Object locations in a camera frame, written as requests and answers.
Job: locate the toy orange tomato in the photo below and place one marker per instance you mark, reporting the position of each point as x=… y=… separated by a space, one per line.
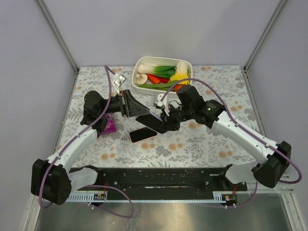
x=177 y=87

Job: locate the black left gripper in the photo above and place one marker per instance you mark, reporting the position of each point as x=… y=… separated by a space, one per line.
x=125 y=103

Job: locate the toy green bean pod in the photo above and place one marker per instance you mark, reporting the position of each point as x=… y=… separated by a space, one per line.
x=161 y=86

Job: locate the black phone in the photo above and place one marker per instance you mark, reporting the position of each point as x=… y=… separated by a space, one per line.
x=149 y=121

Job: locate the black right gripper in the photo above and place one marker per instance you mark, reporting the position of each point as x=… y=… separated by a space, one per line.
x=169 y=118

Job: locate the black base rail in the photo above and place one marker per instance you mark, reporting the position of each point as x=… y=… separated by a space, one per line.
x=163 y=184

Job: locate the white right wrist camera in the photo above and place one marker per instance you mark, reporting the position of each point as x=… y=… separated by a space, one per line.
x=162 y=103

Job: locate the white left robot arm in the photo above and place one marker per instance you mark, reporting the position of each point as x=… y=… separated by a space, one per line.
x=52 y=179

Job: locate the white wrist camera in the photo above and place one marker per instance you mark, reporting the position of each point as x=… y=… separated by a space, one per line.
x=118 y=81
x=162 y=103

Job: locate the white rectangular food container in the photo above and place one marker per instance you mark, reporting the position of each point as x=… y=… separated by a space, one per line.
x=160 y=61

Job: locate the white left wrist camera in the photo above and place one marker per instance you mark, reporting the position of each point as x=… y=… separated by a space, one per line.
x=118 y=81

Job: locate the toy bok choy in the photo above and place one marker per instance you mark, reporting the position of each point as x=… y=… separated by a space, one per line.
x=164 y=71

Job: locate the purple snack packet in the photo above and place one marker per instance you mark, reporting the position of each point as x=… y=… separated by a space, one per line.
x=110 y=125

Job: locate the toy mushroom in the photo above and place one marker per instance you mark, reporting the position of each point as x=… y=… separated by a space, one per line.
x=141 y=79

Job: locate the toy red chili pepper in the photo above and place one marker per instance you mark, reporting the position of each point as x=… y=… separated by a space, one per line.
x=157 y=80

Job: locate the lilac phone case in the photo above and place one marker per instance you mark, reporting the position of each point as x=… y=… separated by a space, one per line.
x=156 y=117

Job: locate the toy napa cabbage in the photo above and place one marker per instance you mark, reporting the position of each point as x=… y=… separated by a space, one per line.
x=181 y=73

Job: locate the phone in pink case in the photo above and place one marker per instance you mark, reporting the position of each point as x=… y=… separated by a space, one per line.
x=141 y=134

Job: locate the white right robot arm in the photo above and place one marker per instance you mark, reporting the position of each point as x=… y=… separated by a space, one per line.
x=270 y=158

